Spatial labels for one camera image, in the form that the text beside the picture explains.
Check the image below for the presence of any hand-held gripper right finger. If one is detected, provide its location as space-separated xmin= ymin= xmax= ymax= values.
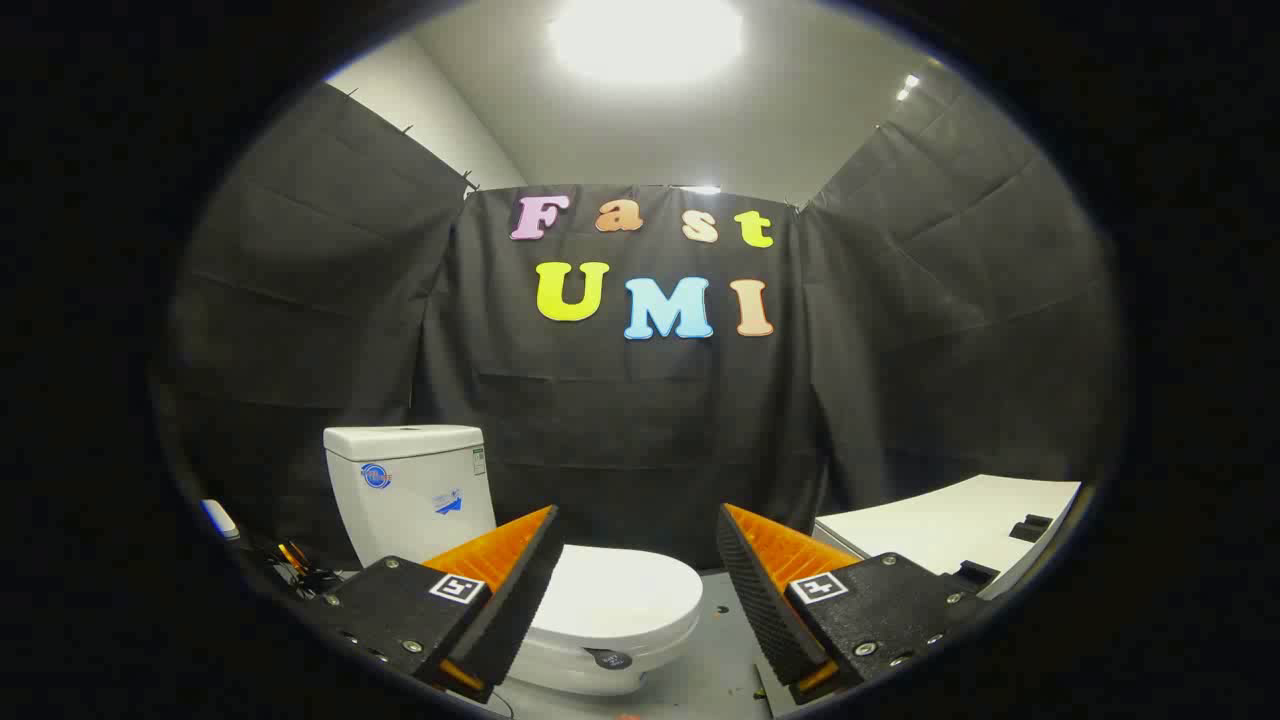
xmin=716 ymin=503 xmax=991 ymax=706

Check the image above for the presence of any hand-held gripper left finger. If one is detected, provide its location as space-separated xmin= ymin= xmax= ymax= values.
xmin=318 ymin=505 xmax=563 ymax=704

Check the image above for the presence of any white toilet lid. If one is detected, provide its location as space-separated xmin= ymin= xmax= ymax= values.
xmin=528 ymin=545 xmax=704 ymax=653

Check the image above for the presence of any white panelled cabinet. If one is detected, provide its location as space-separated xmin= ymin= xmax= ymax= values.
xmin=812 ymin=475 xmax=1083 ymax=601

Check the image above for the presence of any black backdrop cloth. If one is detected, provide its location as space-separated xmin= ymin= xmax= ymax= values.
xmin=165 ymin=85 xmax=1126 ymax=571

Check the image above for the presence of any round ceiling light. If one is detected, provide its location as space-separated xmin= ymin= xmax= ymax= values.
xmin=548 ymin=0 xmax=746 ymax=86

